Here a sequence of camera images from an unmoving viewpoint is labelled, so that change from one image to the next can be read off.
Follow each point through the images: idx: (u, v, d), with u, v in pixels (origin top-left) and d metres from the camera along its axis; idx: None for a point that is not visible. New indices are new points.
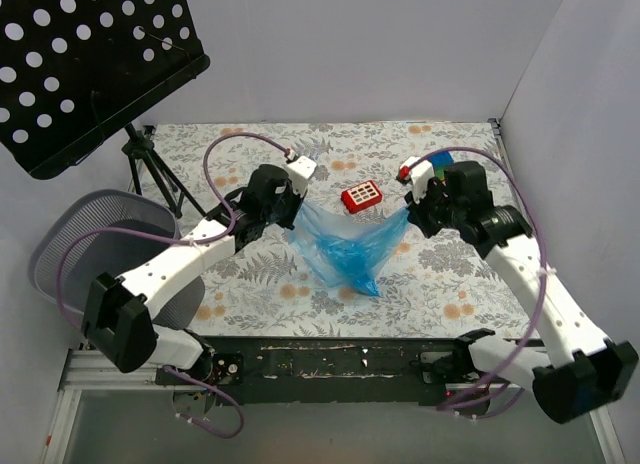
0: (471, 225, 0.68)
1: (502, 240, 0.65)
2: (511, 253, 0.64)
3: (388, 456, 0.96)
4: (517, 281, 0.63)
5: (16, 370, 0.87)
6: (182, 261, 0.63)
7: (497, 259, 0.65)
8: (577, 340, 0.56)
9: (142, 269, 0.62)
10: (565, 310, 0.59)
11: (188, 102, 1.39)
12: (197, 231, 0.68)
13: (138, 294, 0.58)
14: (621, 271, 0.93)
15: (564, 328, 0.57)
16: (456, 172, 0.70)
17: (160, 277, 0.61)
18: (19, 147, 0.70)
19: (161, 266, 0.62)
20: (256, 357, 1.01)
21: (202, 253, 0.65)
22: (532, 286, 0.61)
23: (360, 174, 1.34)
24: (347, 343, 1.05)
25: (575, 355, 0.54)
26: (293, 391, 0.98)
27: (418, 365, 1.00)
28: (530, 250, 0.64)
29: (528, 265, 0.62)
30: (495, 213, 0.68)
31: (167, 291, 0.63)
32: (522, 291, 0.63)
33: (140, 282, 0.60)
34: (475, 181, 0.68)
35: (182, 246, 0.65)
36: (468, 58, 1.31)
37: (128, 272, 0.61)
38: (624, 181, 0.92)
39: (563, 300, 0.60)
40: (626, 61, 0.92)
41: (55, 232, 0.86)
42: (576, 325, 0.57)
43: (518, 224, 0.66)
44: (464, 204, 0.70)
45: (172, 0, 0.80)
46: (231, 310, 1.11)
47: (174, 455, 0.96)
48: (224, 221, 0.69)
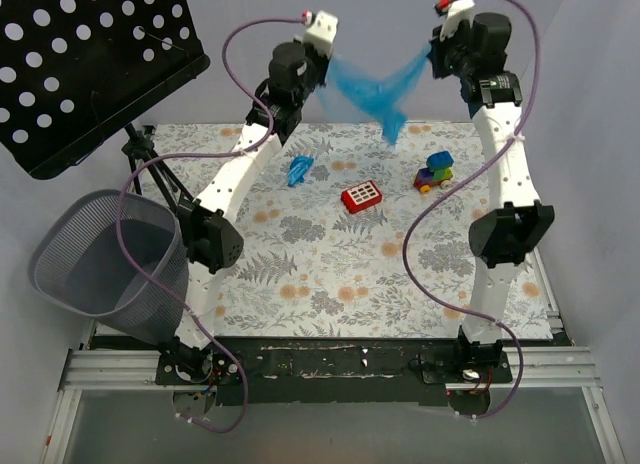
0: (472, 83, 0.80)
1: (490, 103, 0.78)
2: (494, 115, 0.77)
3: (388, 456, 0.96)
4: (490, 140, 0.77)
5: (16, 369, 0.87)
6: (240, 173, 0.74)
7: (481, 117, 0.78)
8: (512, 192, 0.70)
9: (211, 188, 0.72)
10: (516, 169, 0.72)
11: (188, 101, 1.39)
12: (244, 138, 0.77)
13: (217, 210, 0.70)
14: (622, 271, 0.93)
15: (507, 183, 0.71)
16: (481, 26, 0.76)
17: (227, 191, 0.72)
18: (19, 147, 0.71)
19: (225, 182, 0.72)
20: (256, 356, 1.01)
21: (254, 159, 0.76)
22: (497, 145, 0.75)
23: (361, 174, 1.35)
24: (347, 343, 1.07)
25: (505, 203, 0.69)
26: (293, 391, 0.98)
27: (418, 365, 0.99)
28: (509, 117, 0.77)
29: (503, 127, 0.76)
30: (496, 77, 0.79)
31: (235, 202, 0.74)
32: (491, 150, 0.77)
33: (214, 199, 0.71)
34: (493, 39, 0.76)
35: (235, 158, 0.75)
36: None
37: (200, 196, 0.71)
38: (624, 180, 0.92)
39: (518, 160, 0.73)
40: (625, 61, 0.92)
41: (55, 232, 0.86)
42: (518, 183, 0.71)
43: (512, 91, 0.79)
44: (477, 59, 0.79)
45: (172, 0, 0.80)
46: (231, 310, 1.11)
47: (173, 456, 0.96)
48: (263, 121, 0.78)
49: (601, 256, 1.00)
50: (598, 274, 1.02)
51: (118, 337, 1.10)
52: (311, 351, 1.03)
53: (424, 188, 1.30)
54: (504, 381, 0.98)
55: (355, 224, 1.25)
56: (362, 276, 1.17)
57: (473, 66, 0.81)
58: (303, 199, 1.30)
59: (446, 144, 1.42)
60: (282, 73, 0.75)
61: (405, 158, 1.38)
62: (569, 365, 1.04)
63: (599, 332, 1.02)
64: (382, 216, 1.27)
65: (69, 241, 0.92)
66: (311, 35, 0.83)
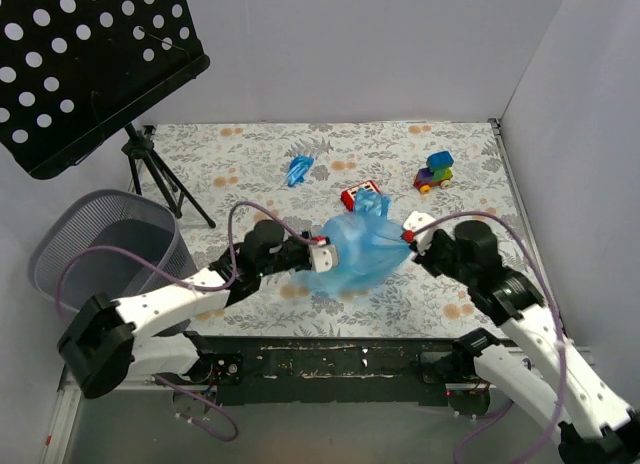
0: (485, 296, 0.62)
1: (517, 312, 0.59)
2: (528, 325, 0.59)
3: (388, 456, 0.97)
4: (536, 353, 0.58)
5: (16, 371, 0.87)
6: (177, 299, 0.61)
7: (512, 330, 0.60)
8: (604, 413, 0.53)
9: (138, 299, 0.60)
10: (587, 380, 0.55)
11: (187, 101, 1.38)
12: (197, 277, 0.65)
13: (128, 324, 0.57)
14: (622, 273, 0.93)
15: (589, 401, 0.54)
16: (468, 239, 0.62)
17: (152, 311, 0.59)
18: (19, 147, 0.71)
19: (155, 301, 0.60)
20: (256, 357, 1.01)
21: (197, 299, 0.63)
22: (553, 360, 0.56)
23: (360, 174, 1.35)
24: (347, 343, 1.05)
25: (603, 430, 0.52)
26: (293, 391, 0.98)
27: (418, 365, 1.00)
28: (547, 321, 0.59)
29: (545, 338, 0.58)
30: (506, 281, 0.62)
31: (152, 327, 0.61)
32: (542, 363, 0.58)
33: (132, 313, 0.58)
34: (486, 251, 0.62)
35: (178, 287, 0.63)
36: (468, 58, 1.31)
37: (123, 299, 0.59)
38: (624, 182, 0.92)
39: (583, 368, 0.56)
40: (626, 62, 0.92)
41: (56, 231, 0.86)
42: (598, 397, 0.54)
43: (530, 291, 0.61)
44: (475, 271, 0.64)
45: (172, 0, 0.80)
46: (231, 310, 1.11)
47: (175, 456, 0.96)
48: (224, 274, 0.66)
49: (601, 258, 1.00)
50: (597, 276, 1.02)
51: None
52: (311, 351, 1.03)
53: (424, 188, 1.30)
54: None
55: None
56: None
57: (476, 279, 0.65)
58: (303, 199, 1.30)
59: (445, 144, 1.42)
60: (252, 243, 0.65)
61: (405, 158, 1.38)
62: None
63: (598, 334, 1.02)
64: None
65: (69, 242, 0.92)
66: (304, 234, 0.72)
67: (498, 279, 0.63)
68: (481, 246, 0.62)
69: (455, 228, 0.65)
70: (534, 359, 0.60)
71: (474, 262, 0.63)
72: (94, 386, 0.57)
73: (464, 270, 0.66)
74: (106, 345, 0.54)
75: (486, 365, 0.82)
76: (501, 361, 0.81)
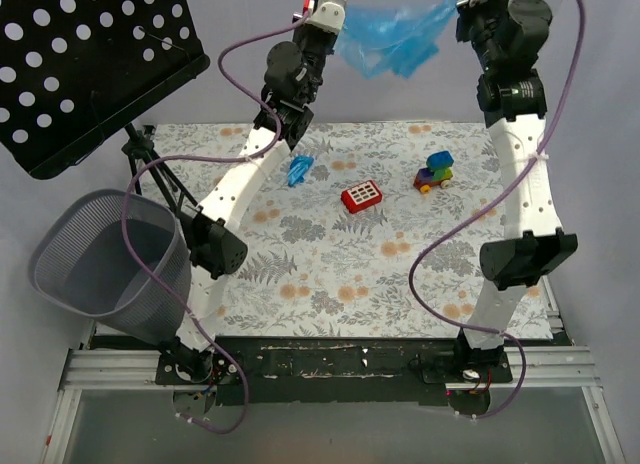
0: (489, 88, 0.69)
1: (511, 115, 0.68)
2: (516, 128, 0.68)
3: (388, 456, 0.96)
4: (509, 158, 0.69)
5: (17, 369, 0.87)
6: (244, 177, 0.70)
7: (500, 131, 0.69)
8: (531, 220, 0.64)
9: (214, 195, 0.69)
10: (536, 193, 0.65)
11: (187, 101, 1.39)
12: (250, 143, 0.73)
13: (217, 220, 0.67)
14: (623, 272, 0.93)
15: (526, 208, 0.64)
16: (516, 25, 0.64)
17: (230, 199, 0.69)
18: (19, 147, 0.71)
19: (228, 189, 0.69)
20: (256, 356, 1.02)
21: (259, 165, 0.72)
22: (518, 167, 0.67)
23: (361, 174, 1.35)
24: (347, 343, 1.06)
25: (525, 233, 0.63)
26: (294, 390, 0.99)
27: (418, 364, 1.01)
28: (533, 132, 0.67)
29: (525, 146, 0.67)
30: (520, 84, 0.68)
31: (239, 209, 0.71)
32: (510, 168, 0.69)
33: (216, 209, 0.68)
34: (527, 42, 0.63)
35: (240, 164, 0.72)
36: (469, 58, 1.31)
37: (203, 202, 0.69)
38: (624, 181, 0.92)
39: (539, 182, 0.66)
40: (626, 60, 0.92)
41: (55, 232, 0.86)
42: (539, 210, 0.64)
43: (536, 102, 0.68)
44: (500, 60, 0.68)
45: (172, 0, 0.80)
46: (231, 310, 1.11)
47: (175, 456, 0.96)
48: (270, 125, 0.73)
49: (601, 257, 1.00)
50: (597, 275, 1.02)
51: (118, 337, 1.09)
52: (311, 351, 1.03)
53: (424, 188, 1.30)
54: (505, 381, 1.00)
55: (355, 224, 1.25)
56: (362, 276, 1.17)
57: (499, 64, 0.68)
58: (303, 199, 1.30)
59: (445, 144, 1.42)
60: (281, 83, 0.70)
61: (405, 158, 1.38)
62: (568, 364, 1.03)
63: (597, 333, 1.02)
64: (382, 216, 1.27)
65: (69, 241, 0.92)
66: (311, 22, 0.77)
67: (512, 77, 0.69)
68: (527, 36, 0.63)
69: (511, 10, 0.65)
70: (506, 166, 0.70)
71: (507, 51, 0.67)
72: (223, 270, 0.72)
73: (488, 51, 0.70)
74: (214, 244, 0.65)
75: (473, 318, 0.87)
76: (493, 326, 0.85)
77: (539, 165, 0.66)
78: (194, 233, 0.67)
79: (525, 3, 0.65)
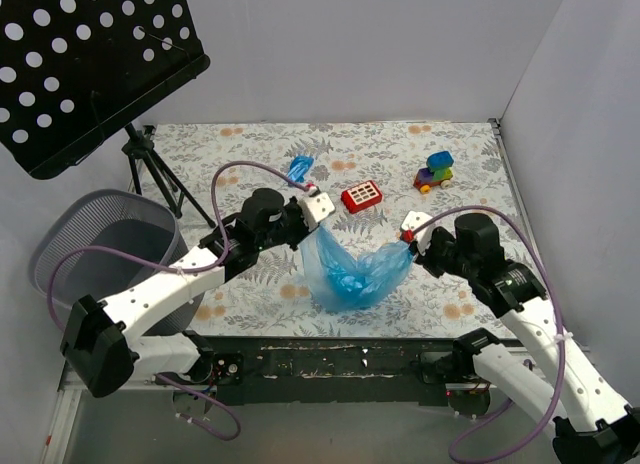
0: (485, 286, 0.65)
1: (517, 304, 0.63)
2: (529, 316, 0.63)
3: (388, 456, 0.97)
4: (535, 346, 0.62)
5: (16, 370, 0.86)
6: (167, 290, 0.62)
7: (513, 322, 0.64)
8: (600, 408, 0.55)
9: (126, 295, 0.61)
10: (584, 375, 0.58)
11: (187, 102, 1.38)
12: (187, 258, 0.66)
13: (116, 323, 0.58)
14: (622, 273, 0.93)
15: (585, 395, 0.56)
16: (468, 231, 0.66)
17: (142, 305, 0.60)
18: (19, 147, 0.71)
19: (144, 294, 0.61)
20: (256, 357, 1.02)
21: (189, 282, 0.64)
22: (551, 352, 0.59)
23: (361, 174, 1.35)
24: (347, 343, 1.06)
25: (599, 424, 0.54)
26: (293, 391, 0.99)
27: (417, 365, 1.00)
28: (547, 314, 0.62)
29: (546, 330, 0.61)
30: (508, 272, 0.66)
31: (146, 321, 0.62)
32: (539, 356, 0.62)
33: (120, 309, 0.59)
34: (487, 240, 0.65)
35: (169, 274, 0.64)
36: (469, 57, 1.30)
37: (110, 298, 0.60)
38: (624, 184, 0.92)
39: (582, 364, 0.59)
40: (626, 62, 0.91)
41: (56, 231, 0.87)
42: (596, 392, 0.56)
43: (532, 285, 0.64)
44: (476, 263, 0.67)
45: (172, 0, 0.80)
46: (231, 310, 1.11)
47: (175, 456, 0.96)
48: (217, 250, 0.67)
49: (602, 258, 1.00)
50: (596, 277, 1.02)
51: None
52: (311, 351, 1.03)
53: (424, 188, 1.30)
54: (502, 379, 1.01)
55: (355, 224, 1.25)
56: None
57: (477, 269, 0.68)
58: None
59: (445, 144, 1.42)
60: (252, 211, 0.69)
61: (405, 158, 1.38)
62: None
63: (597, 333, 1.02)
64: (382, 217, 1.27)
65: (70, 242, 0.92)
66: (305, 202, 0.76)
67: (499, 270, 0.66)
68: (481, 235, 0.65)
69: (479, 229, 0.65)
70: (532, 351, 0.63)
71: (475, 253, 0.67)
72: (104, 386, 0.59)
73: (465, 260, 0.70)
74: (99, 350, 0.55)
75: (485, 363, 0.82)
76: (500, 359, 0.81)
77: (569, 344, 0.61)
78: (81, 331, 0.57)
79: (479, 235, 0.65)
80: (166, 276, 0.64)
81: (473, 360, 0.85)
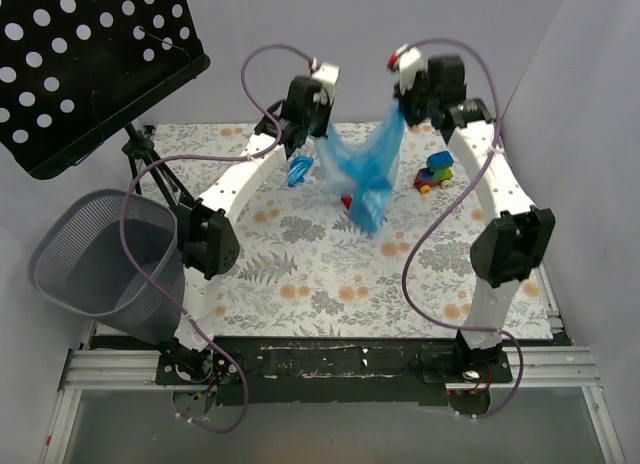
0: (441, 111, 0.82)
1: (462, 122, 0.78)
2: (469, 134, 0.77)
3: (388, 457, 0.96)
4: (470, 159, 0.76)
5: (16, 369, 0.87)
6: (246, 175, 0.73)
7: (456, 140, 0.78)
8: (506, 203, 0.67)
9: (214, 188, 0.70)
10: (503, 180, 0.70)
11: (187, 101, 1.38)
12: (251, 146, 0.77)
13: (217, 210, 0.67)
14: (622, 271, 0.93)
15: (497, 194, 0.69)
16: (436, 63, 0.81)
17: (231, 192, 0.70)
18: (19, 147, 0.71)
19: (229, 184, 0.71)
20: (256, 357, 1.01)
21: (260, 165, 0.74)
22: (479, 162, 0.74)
23: None
24: (347, 343, 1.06)
25: (501, 214, 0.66)
26: (293, 391, 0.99)
27: (417, 365, 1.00)
28: (484, 134, 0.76)
29: (480, 145, 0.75)
30: (463, 102, 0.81)
31: (238, 205, 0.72)
32: (472, 168, 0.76)
33: (216, 200, 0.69)
34: (451, 70, 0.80)
35: (241, 163, 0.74)
36: (469, 56, 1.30)
37: (204, 194, 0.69)
38: (623, 182, 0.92)
39: (503, 173, 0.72)
40: (626, 60, 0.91)
41: (55, 231, 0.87)
42: (509, 192, 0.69)
43: (480, 112, 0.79)
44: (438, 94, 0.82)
45: (172, 0, 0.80)
46: (231, 310, 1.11)
47: (174, 456, 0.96)
48: (271, 133, 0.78)
49: (602, 257, 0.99)
50: (596, 275, 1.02)
51: (118, 337, 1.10)
52: (311, 351, 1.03)
53: (424, 188, 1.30)
54: (504, 381, 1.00)
55: (355, 224, 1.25)
56: (362, 276, 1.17)
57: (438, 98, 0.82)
58: (303, 199, 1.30)
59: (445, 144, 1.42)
60: (299, 90, 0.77)
61: (405, 158, 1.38)
62: (569, 365, 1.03)
63: (597, 332, 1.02)
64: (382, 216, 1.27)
65: (69, 241, 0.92)
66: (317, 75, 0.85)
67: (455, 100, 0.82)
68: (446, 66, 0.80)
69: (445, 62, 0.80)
70: (469, 166, 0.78)
71: (437, 84, 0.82)
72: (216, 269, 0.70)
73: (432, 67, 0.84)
74: (212, 236, 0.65)
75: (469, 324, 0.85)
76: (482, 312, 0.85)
77: (497, 157, 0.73)
78: (190, 225, 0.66)
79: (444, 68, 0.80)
80: (240, 165, 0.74)
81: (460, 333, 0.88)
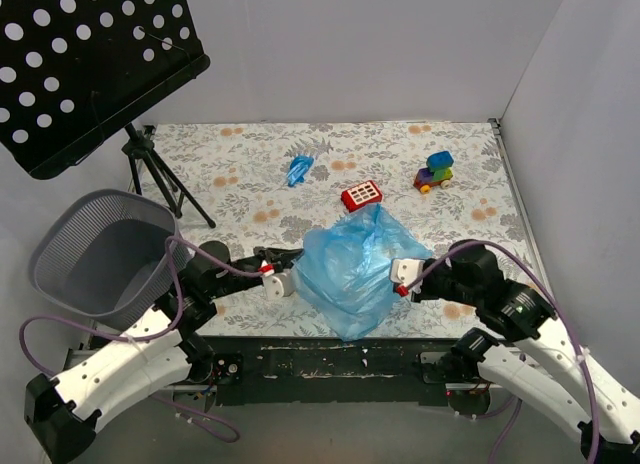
0: (495, 315, 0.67)
1: (532, 331, 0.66)
2: (545, 342, 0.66)
3: (388, 457, 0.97)
4: (555, 367, 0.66)
5: (17, 370, 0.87)
6: (117, 361, 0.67)
7: (529, 347, 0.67)
8: (631, 421, 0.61)
9: (79, 369, 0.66)
10: (609, 391, 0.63)
11: (187, 102, 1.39)
12: (141, 324, 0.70)
13: (68, 402, 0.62)
14: (622, 273, 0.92)
15: (615, 411, 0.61)
16: (469, 262, 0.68)
17: (93, 380, 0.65)
18: (19, 147, 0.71)
19: (95, 368, 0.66)
20: (256, 357, 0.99)
21: (140, 351, 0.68)
22: (575, 374, 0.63)
23: (360, 173, 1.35)
24: (347, 344, 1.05)
25: (633, 437, 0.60)
26: (293, 393, 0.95)
27: (418, 366, 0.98)
28: (562, 336, 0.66)
29: (564, 351, 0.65)
30: (514, 298, 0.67)
31: (99, 395, 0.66)
32: (561, 376, 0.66)
33: (72, 386, 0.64)
34: (527, 316, 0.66)
35: (121, 343, 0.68)
36: (469, 58, 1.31)
37: (63, 375, 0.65)
38: (623, 182, 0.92)
39: (603, 378, 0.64)
40: (626, 61, 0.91)
41: (56, 231, 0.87)
42: (623, 404, 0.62)
43: (539, 306, 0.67)
44: (481, 293, 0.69)
45: (172, 0, 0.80)
46: (231, 310, 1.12)
47: (175, 455, 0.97)
48: (171, 309, 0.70)
49: (602, 258, 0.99)
50: (596, 277, 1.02)
51: None
52: (311, 352, 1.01)
53: (424, 188, 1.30)
54: None
55: None
56: None
57: (482, 300, 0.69)
58: (303, 199, 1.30)
59: (445, 144, 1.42)
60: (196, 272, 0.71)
61: (405, 158, 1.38)
62: None
63: (597, 333, 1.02)
64: None
65: (69, 242, 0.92)
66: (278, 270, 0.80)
67: (503, 297, 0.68)
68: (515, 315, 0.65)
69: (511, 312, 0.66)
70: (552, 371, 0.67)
71: (479, 284, 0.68)
72: (61, 452, 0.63)
73: (465, 290, 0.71)
74: (54, 420, 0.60)
75: (492, 368, 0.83)
76: (505, 362, 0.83)
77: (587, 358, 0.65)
78: (37, 404, 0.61)
79: (524, 320, 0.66)
80: (118, 346, 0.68)
81: (479, 368, 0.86)
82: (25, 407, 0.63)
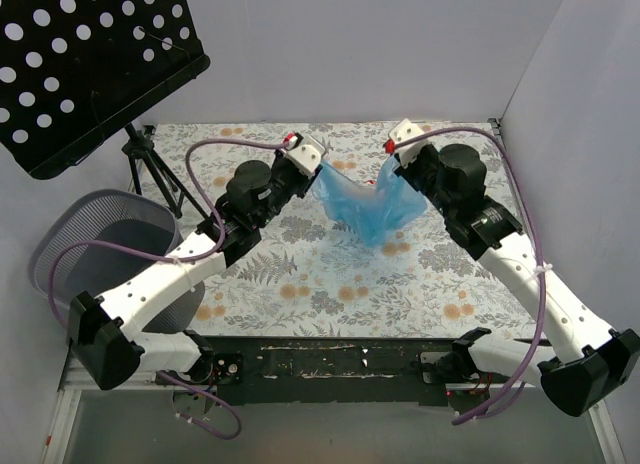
0: (461, 226, 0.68)
1: (496, 242, 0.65)
2: (508, 253, 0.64)
3: (388, 456, 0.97)
4: (514, 281, 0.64)
5: (17, 370, 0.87)
6: (164, 281, 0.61)
7: (491, 260, 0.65)
8: (584, 336, 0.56)
9: (123, 288, 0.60)
10: (567, 305, 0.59)
11: (187, 102, 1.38)
12: (185, 246, 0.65)
13: (115, 318, 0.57)
14: (623, 274, 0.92)
15: (570, 325, 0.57)
16: (454, 168, 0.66)
17: (139, 298, 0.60)
18: (19, 147, 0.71)
19: (141, 287, 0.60)
20: (256, 357, 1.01)
21: (186, 270, 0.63)
22: (532, 285, 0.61)
23: (360, 173, 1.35)
24: (347, 343, 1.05)
25: (585, 352, 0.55)
26: (293, 392, 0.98)
27: (418, 365, 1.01)
28: (525, 248, 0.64)
29: (524, 264, 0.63)
30: (485, 212, 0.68)
31: (145, 316, 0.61)
32: (521, 291, 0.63)
33: (119, 304, 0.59)
34: (495, 229, 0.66)
35: (167, 264, 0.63)
36: (469, 58, 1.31)
37: (108, 293, 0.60)
38: (623, 182, 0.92)
39: (563, 294, 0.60)
40: (626, 60, 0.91)
41: (56, 231, 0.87)
42: (580, 320, 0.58)
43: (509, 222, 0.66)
44: (455, 202, 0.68)
45: (172, 0, 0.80)
46: (231, 310, 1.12)
47: (174, 455, 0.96)
48: (214, 235, 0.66)
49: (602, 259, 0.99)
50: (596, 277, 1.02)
51: None
52: (311, 351, 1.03)
53: None
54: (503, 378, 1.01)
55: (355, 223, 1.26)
56: (362, 277, 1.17)
57: (455, 210, 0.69)
58: (303, 199, 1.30)
59: (445, 144, 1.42)
60: (237, 195, 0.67)
61: None
62: None
63: None
64: None
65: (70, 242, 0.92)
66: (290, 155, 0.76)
67: (476, 209, 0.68)
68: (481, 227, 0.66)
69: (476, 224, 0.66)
70: (513, 288, 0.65)
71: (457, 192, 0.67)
72: (107, 378, 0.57)
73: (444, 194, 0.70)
74: (97, 342, 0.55)
75: (481, 350, 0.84)
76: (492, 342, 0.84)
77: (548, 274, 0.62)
78: (81, 324, 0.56)
79: (488, 232, 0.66)
80: (163, 266, 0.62)
81: (470, 353, 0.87)
82: (68, 329, 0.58)
